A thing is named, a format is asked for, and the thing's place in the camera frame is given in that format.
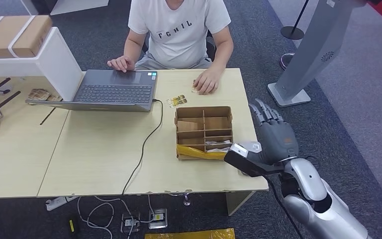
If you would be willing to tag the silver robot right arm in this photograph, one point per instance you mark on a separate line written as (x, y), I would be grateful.
(322, 214)

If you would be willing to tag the white furniture panel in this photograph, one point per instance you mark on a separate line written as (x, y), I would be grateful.
(78, 5)

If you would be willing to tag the grey kiosk stand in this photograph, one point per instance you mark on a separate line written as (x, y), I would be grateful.
(316, 43)

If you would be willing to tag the white plug yellow label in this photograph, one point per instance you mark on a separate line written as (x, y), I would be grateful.
(157, 217)

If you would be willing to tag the brown cardboard piece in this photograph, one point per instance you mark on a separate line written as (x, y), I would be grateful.
(187, 126)

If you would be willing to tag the black stanchion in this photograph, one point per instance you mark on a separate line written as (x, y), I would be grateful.
(292, 32)

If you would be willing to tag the black device yellow label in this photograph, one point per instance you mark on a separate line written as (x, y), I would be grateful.
(72, 225)

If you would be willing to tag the yellow plastic bag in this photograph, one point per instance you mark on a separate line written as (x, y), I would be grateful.
(191, 235)

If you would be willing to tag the white power plug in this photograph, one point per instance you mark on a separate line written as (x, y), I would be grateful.
(129, 222)

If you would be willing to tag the person's left forearm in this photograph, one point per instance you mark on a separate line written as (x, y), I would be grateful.
(222, 56)

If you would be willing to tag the desk leg panel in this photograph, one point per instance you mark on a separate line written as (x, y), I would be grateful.
(236, 203)

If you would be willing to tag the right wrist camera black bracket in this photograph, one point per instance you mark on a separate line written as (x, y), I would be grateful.
(243, 165)

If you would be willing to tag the black chair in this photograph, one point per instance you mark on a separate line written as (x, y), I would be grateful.
(210, 49)

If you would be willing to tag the white desk shelf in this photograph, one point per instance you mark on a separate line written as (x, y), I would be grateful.
(54, 62)

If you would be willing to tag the dark shoe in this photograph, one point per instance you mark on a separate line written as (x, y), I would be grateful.
(286, 61)

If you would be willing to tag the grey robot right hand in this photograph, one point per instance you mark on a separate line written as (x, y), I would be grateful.
(278, 142)

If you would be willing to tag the black pen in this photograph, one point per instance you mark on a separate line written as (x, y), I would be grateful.
(48, 116)

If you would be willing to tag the cardboard divider box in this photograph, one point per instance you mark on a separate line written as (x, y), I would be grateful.
(215, 123)

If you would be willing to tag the person's left hand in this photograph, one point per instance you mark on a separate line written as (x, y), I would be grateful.
(207, 80)

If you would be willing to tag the gold printed card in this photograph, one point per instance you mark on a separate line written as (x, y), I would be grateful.
(194, 89)

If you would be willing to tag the person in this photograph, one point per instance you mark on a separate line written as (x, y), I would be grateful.
(177, 43)

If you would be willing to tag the yellow black printed card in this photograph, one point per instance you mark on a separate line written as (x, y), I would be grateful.
(177, 101)

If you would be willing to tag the grey card reader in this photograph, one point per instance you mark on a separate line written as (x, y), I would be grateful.
(253, 145)

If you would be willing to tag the person's right forearm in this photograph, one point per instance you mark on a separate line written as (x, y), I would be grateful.
(131, 47)

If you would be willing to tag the grey laptop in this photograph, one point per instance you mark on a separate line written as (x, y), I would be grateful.
(113, 92)

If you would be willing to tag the metal floor socket box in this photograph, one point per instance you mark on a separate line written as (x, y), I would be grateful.
(162, 225)
(124, 229)

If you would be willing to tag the round metal table foot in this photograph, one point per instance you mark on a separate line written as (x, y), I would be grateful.
(186, 201)

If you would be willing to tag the person's right hand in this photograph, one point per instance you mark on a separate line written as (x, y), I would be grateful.
(121, 63)

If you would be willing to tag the white power strip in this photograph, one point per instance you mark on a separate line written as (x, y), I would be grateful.
(56, 203)

